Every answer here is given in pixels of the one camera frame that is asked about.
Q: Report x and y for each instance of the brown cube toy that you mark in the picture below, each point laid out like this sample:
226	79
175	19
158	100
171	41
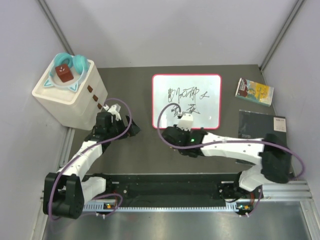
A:
64	73

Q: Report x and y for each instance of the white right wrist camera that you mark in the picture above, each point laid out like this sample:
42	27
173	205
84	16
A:
185	122

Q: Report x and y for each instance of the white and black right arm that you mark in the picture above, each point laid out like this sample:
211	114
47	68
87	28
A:
270	157

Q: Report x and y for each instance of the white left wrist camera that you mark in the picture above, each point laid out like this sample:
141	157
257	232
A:
114	110

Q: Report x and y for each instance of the teal cat ear headphones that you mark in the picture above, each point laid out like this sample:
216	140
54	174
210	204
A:
79	66

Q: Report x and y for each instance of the white foam box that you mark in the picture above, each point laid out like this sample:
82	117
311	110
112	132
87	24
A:
72	109

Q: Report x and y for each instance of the pink framed whiteboard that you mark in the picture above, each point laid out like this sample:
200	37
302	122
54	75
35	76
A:
198	94

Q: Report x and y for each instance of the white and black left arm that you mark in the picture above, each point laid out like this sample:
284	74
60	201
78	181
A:
68	190

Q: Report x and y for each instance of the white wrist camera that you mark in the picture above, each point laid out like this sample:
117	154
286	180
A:
114	110
185	122

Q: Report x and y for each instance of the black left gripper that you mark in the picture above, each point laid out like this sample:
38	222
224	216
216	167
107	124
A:
134	129

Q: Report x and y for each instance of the black notebook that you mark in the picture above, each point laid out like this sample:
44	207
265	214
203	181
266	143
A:
253	125

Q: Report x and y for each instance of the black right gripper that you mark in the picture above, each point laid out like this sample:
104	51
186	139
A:
188	132

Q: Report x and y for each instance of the colourful illustrated book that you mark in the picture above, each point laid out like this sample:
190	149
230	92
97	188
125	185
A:
254	92

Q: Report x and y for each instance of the aluminium extrusion rail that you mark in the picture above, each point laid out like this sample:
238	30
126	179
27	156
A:
297	190

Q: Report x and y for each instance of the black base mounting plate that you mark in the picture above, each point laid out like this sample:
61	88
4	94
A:
174	190

